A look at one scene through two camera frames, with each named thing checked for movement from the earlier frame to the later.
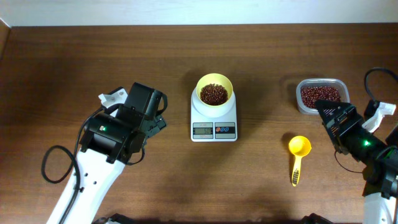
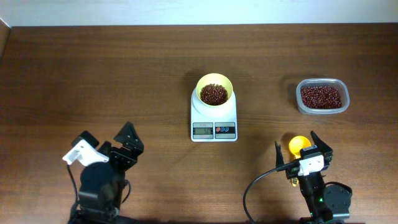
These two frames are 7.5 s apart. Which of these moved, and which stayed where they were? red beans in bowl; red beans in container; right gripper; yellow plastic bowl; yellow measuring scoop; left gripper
Moved: left gripper; right gripper
Stayed: red beans in bowl; yellow plastic bowl; red beans in container; yellow measuring scoop
